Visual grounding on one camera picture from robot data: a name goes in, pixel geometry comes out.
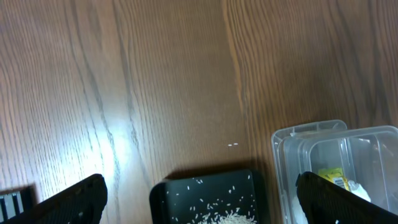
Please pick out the pile of white rice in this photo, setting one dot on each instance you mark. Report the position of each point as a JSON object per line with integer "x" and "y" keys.
{"x": 224, "y": 198}

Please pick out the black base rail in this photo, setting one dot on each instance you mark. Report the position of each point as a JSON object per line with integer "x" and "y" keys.
{"x": 16, "y": 201}

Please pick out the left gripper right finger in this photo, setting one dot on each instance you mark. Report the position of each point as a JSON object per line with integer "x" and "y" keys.
{"x": 325, "y": 202}

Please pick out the clear plastic bin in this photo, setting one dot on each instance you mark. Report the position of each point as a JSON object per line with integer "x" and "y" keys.
{"x": 367, "y": 156}

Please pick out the black plastic tray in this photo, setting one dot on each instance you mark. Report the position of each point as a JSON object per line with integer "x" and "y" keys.
{"x": 158, "y": 193}

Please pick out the yellow snack wrapper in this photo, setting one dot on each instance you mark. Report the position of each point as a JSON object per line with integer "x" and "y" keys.
{"x": 336, "y": 176}

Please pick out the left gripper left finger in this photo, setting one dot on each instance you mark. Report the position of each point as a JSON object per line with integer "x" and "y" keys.
{"x": 83, "y": 203}

